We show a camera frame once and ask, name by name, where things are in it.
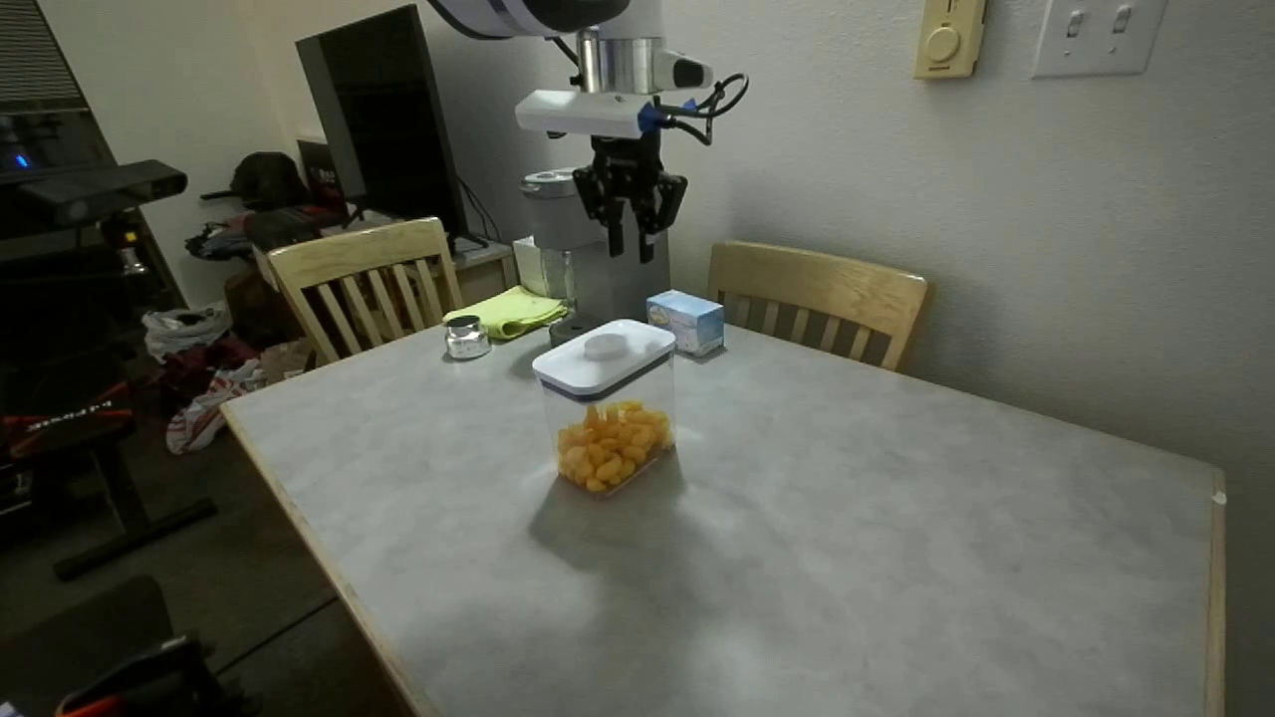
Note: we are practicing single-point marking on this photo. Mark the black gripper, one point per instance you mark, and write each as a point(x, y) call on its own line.
point(621, 156)

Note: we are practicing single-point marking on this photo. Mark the white rectangular plastic tray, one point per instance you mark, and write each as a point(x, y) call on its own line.
point(583, 374)

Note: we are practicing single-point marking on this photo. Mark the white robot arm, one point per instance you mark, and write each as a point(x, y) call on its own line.
point(617, 64)

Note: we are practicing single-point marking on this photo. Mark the white bottle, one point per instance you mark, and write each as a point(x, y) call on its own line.
point(531, 263)

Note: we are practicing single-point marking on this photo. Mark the blue white tissue box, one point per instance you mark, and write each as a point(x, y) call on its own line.
point(688, 321)

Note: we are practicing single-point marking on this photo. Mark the green cloth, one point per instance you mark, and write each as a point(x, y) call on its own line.
point(512, 314)

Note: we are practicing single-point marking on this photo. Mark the clear plastic container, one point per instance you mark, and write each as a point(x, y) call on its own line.
point(657, 392)

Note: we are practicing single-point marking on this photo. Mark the wooden chair with slats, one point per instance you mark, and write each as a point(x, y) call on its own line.
point(823, 281)
point(361, 253)

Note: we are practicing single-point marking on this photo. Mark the small metal cup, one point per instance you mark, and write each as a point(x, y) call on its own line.
point(465, 341)

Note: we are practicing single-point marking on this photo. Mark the orange snack pieces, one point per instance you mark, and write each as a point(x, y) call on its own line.
point(612, 447)

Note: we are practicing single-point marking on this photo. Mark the black flat monitor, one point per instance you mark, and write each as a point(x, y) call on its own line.
point(385, 104)

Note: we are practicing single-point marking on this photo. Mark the beige thermostat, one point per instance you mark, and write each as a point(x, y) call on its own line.
point(951, 42)

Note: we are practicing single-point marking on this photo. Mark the black bag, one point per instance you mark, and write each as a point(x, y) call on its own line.
point(267, 182)

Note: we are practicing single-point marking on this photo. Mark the pile of clothes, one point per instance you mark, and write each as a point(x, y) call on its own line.
point(214, 383)

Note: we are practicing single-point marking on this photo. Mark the black stand with foot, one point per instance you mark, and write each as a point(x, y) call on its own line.
point(126, 493)

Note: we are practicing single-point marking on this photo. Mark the black device with blue light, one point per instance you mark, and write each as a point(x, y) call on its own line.
point(42, 143)

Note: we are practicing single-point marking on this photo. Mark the red black tool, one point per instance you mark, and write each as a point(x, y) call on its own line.
point(145, 680)

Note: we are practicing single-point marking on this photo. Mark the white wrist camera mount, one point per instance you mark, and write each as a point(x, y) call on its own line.
point(572, 112)

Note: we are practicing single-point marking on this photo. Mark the white light switch plate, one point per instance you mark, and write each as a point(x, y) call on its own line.
point(1102, 34)

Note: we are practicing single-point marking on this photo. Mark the black depth camera bar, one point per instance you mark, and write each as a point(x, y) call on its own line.
point(106, 190)

